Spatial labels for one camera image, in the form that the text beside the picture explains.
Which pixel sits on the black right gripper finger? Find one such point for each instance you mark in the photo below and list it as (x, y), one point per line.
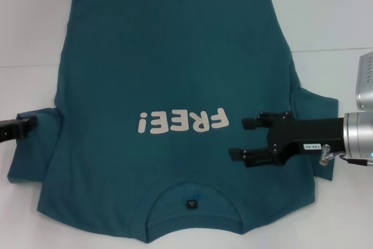
(262, 120)
(253, 157)

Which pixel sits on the teal t-shirt with FREE print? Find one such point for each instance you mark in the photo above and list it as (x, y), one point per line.
(175, 71)

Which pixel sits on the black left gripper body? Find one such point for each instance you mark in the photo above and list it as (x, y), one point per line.
(7, 132)

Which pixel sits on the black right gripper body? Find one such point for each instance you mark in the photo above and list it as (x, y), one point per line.
(309, 135)

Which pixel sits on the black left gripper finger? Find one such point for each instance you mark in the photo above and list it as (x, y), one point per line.
(26, 128)

